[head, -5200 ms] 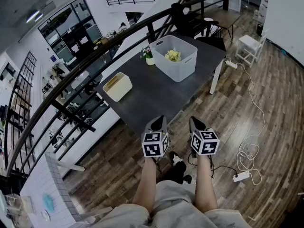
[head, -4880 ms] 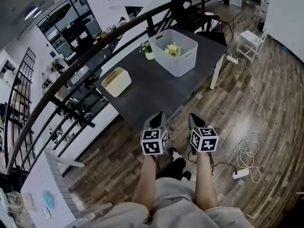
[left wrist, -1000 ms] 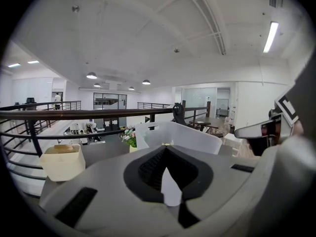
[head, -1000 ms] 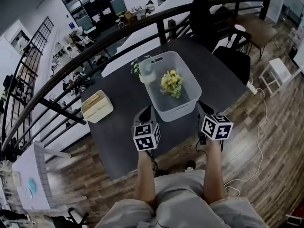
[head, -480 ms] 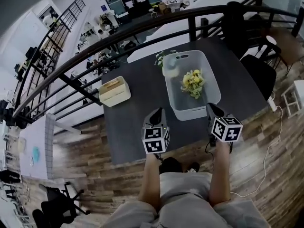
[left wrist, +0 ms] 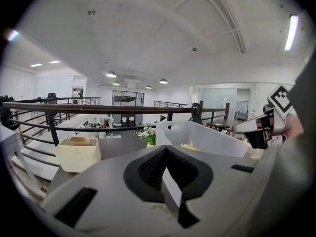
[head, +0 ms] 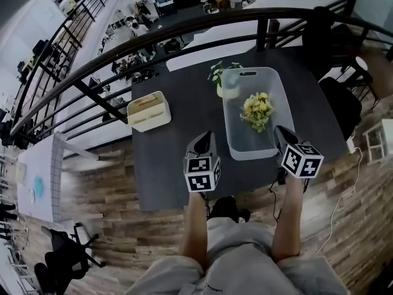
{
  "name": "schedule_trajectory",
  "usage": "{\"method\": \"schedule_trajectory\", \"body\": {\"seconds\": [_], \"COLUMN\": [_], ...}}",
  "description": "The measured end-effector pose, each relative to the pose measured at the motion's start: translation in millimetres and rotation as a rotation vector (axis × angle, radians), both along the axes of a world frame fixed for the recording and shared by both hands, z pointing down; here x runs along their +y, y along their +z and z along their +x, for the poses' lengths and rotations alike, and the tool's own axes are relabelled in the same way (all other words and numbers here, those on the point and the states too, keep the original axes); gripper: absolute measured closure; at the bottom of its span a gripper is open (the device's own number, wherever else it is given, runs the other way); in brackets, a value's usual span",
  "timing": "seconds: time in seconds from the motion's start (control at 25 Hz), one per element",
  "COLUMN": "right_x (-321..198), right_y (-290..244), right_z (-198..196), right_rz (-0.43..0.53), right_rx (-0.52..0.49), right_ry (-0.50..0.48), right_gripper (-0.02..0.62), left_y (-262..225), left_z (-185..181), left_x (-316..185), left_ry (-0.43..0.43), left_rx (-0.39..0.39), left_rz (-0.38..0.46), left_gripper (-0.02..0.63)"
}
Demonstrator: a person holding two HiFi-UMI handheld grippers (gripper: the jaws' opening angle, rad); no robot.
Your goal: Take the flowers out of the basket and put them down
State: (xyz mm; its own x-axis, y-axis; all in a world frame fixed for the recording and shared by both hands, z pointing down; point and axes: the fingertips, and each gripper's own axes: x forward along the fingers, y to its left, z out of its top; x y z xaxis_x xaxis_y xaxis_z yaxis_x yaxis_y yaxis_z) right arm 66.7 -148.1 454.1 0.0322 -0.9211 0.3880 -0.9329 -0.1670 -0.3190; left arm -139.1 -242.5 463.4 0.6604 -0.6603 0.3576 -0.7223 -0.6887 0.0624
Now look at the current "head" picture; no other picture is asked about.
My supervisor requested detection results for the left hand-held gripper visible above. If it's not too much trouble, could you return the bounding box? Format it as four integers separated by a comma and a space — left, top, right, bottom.
183, 130, 222, 194

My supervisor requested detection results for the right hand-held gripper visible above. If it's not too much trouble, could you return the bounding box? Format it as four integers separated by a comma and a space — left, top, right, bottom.
273, 125, 325, 179

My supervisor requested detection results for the translucent white plastic bin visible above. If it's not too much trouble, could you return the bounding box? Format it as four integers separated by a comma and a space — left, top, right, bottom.
220, 66, 295, 162

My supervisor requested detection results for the yellow flowers bouquet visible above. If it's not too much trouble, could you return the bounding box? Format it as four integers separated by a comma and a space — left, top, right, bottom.
239, 91, 274, 134

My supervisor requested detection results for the person's right forearm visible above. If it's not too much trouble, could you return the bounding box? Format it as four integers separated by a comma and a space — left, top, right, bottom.
270, 176, 305, 264

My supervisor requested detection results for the person's left forearm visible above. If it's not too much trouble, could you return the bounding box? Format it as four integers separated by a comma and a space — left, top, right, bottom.
177, 191, 209, 272

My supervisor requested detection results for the cream desk organizer box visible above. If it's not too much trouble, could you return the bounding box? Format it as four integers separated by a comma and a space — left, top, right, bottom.
126, 90, 172, 133

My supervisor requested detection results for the potted plant in white pot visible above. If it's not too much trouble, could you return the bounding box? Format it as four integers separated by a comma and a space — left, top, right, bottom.
208, 60, 243, 98

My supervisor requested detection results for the black mesh office chair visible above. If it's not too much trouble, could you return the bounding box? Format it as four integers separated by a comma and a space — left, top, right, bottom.
302, 6, 363, 141

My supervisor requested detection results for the person's black shoe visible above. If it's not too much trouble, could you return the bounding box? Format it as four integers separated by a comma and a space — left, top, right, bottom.
208, 196, 239, 221
236, 208, 252, 225

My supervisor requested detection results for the white square stool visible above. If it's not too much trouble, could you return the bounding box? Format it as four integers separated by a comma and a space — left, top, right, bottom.
363, 119, 393, 165

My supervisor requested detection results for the black metal railing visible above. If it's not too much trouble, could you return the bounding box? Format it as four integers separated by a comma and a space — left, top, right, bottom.
0, 0, 393, 153

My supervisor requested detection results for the black stool with white seat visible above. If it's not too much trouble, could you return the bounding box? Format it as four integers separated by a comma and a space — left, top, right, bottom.
340, 55, 380, 101

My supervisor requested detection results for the person's grey shirt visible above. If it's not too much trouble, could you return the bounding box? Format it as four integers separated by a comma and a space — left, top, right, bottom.
122, 216, 351, 295

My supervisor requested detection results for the brown wooden table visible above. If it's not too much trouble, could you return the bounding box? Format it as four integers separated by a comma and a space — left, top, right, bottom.
352, 26, 393, 101

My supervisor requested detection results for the blue cloth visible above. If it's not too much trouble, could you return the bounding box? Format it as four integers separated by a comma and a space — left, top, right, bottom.
33, 176, 45, 201

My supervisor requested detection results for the white tiled counter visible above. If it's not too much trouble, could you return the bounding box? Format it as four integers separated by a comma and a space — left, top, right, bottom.
17, 132, 104, 224

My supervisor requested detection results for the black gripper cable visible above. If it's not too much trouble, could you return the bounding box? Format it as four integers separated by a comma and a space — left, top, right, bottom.
268, 176, 311, 224

